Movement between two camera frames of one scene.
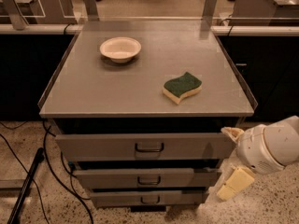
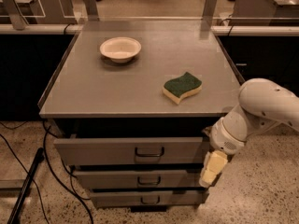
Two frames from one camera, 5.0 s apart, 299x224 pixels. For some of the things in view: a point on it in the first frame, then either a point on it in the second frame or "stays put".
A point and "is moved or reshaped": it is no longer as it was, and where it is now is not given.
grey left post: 18,21 stays put
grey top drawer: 183,147 is moved or reshaped
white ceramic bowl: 120,49 stays put
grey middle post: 91,4 stays put
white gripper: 253,148 to 223,139
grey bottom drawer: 118,199 stays put
